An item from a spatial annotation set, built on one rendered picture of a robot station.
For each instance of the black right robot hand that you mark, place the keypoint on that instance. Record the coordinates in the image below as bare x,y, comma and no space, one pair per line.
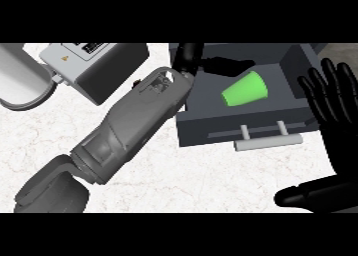
344,140

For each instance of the dark grey drawer front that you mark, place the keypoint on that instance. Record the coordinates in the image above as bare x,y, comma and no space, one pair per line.
220,131

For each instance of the dark grey drawer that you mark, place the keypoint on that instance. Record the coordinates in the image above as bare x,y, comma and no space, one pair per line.
220,131
226,100

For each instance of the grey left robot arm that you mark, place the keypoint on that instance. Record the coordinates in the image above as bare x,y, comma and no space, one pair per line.
132,116

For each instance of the white rounded appliance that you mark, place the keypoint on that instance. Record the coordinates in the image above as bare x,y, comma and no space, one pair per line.
14,73

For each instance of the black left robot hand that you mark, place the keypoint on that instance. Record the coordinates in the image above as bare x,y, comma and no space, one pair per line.
191,56

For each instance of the white box appliance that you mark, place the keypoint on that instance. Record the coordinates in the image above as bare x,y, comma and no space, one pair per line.
95,71

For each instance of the green cup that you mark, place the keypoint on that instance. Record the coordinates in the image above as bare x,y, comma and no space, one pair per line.
246,90

